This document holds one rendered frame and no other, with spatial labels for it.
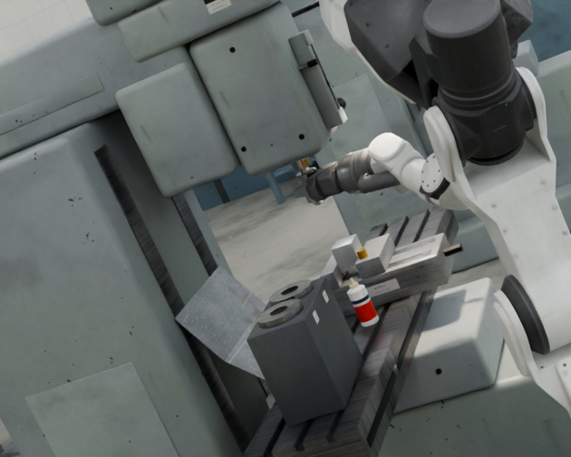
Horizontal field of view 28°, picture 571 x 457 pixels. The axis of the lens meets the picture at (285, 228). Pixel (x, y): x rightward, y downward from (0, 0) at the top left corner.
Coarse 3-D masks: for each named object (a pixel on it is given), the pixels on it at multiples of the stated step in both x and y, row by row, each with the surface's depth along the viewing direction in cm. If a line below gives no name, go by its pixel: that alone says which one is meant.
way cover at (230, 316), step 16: (224, 272) 280; (208, 288) 270; (224, 288) 274; (240, 288) 279; (192, 304) 261; (208, 304) 265; (224, 304) 269; (240, 304) 274; (256, 304) 279; (176, 320) 252; (208, 320) 260; (224, 320) 264; (240, 320) 269; (208, 336) 255; (224, 336) 259; (240, 336) 264; (224, 352) 255; (240, 352) 258; (240, 368) 252; (256, 368) 254
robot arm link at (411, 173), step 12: (408, 168) 223; (420, 168) 220; (408, 180) 222; (420, 180) 217; (444, 180) 206; (420, 192) 218; (444, 192) 208; (432, 204) 217; (444, 204) 211; (456, 204) 211
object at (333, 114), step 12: (300, 36) 237; (300, 48) 238; (312, 48) 239; (300, 60) 239; (312, 72) 239; (324, 72) 242; (312, 84) 240; (324, 84) 239; (324, 96) 240; (324, 108) 241; (336, 108) 241; (324, 120) 242; (336, 120) 241
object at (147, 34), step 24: (168, 0) 232; (192, 0) 230; (216, 0) 229; (240, 0) 227; (264, 0) 226; (120, 24) 236; (144, 24) 235; (168, 24) 233; (192, 24) 232; (216, 24) 231; (144, 48) 236; (168, 48) 235
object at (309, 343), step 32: (288, 288) 221; (320, 288) 217; (256, 320) 210; (288, 320) 206; (320, 320) 210; (256, 352) 207; (288, 352) 205; (320, 352) 204; (352, 352) 221; (288, 384) 207; (320, 384) 206; (352, 384) 214; (288, 416) 209
